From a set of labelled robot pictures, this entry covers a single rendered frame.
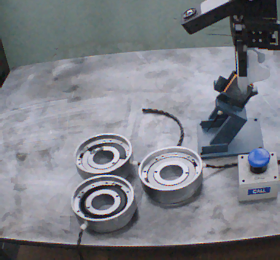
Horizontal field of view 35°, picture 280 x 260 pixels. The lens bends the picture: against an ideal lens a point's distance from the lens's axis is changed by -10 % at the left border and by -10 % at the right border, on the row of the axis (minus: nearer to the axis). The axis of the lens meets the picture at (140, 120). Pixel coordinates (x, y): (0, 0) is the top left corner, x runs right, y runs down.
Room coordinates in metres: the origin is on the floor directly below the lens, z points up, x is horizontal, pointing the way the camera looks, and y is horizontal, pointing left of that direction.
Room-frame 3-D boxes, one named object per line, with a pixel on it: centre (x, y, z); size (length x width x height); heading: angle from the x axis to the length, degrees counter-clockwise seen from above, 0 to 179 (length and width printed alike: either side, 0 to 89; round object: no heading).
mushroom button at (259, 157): (0.52, -0.18, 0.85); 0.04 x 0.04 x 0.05
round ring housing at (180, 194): (0.58, -0.03, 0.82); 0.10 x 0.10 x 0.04
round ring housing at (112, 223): (0.54, 0.08, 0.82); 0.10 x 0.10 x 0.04
